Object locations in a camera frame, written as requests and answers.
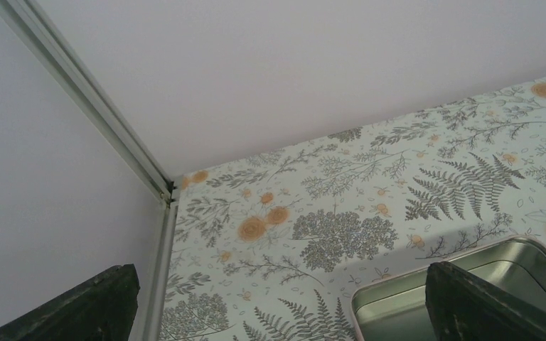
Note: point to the aluminium corner frame post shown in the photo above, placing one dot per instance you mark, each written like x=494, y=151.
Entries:
x=30, y=23

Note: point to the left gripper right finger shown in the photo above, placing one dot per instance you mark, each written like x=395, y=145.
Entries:
x=462, y=306

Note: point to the floral table mat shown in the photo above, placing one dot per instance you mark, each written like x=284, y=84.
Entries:
x=273, y=246

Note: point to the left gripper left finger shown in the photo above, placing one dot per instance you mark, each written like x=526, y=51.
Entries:
x=101, y=308

